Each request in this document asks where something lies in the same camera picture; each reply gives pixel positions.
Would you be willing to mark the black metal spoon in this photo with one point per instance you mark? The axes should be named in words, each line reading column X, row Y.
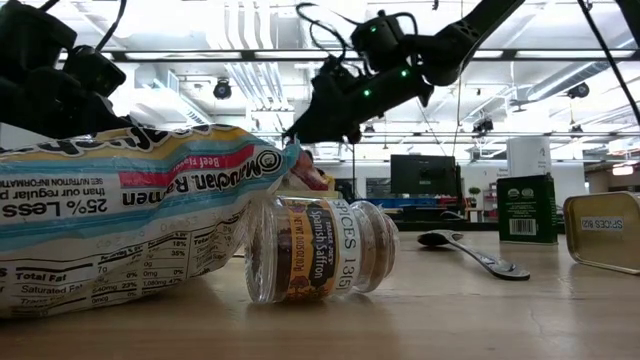
column 495, row 265

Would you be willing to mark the black table frame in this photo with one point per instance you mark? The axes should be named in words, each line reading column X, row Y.
column 475, row 226

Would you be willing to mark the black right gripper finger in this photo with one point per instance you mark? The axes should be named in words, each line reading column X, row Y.
column 325, row 130
column 325, row 107

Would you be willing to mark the small potted plant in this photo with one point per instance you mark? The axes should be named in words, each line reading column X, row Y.
column 473, row 191

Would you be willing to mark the small saffron glass jar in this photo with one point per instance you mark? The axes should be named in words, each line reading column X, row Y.
column 320, row 250

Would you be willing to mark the ramen noodle packet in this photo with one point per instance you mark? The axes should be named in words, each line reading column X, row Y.
column 125, row 215

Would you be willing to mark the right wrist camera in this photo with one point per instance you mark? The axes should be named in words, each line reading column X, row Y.
column 332, row 82

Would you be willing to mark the white pillar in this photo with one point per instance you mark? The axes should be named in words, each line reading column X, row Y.
column 530, row 157

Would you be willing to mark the patterned red spice tin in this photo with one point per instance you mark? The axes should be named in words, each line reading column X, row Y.
column 605, row 235

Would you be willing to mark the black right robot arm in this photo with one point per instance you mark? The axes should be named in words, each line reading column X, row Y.
column 475, row 30

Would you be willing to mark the red snack packet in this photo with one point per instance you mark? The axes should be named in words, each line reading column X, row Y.
column 307, row 175

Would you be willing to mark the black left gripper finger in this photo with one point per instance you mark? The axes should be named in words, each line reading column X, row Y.
column 85, row 124

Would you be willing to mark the black ceiling spotlight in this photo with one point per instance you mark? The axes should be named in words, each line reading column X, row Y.
column 482, row 126
column 222, row 90
column 579, row 90

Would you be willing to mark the dark green tin box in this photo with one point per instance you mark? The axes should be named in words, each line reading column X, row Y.
column 527, row 210

